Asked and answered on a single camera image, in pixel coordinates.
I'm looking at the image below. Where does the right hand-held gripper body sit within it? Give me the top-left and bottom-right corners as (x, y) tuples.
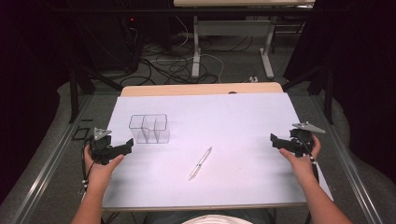
(289, 121), (327, 159)

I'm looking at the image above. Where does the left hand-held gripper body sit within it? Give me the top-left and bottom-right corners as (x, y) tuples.
(89, 127), (123, 166)

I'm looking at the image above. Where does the person's left hand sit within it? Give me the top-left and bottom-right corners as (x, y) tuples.
(83, 144), (125, 189)

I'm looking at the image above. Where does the person's right hand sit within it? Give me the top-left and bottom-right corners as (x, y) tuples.
(278, 133), (322, 185)

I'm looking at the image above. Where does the clear plastic organizer box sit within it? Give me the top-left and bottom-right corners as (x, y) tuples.
(128, 113), (171, 146)

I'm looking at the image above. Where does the black metal stand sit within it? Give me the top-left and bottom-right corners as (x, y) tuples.
(67, 59), (124, 124)
(281, 59), (335, 126)

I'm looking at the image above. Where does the white table mat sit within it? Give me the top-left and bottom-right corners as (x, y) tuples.
(102, 91), (334, 209)

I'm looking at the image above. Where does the silver pen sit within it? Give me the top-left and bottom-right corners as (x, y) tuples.
(188, 146), (214, 182)

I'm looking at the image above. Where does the wooden table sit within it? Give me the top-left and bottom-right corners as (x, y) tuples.
(101, 81), (334, 213)

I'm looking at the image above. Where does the person's white shirt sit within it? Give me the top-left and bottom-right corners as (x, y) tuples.
(181, 214), (254, 224)

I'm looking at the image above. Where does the black computer tower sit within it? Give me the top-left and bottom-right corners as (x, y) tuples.
(90, 14), (142, 75)

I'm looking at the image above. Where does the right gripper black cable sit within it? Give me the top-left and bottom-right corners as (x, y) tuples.
(297, 135), (320, 185)

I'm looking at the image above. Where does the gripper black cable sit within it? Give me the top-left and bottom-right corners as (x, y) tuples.
(297, 135), (320, 185)
(80, 139), (96, 196)

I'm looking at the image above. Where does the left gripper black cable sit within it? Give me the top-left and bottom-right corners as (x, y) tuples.
(80, 139), (96, 196)

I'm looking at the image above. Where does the metal floor rail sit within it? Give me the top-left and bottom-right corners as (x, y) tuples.
(309, 92), (385, 224)
(8, 93), (94, 224)

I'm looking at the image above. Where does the tangle of black floor cables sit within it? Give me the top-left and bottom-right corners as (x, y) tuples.
(119, 34), (254, 87)

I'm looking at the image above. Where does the white floor cable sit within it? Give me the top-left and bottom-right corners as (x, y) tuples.
(150, 15), (226, 84)

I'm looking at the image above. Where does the white metal desk frame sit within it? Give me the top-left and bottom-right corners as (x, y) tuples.
(173, 0), (317, 79)

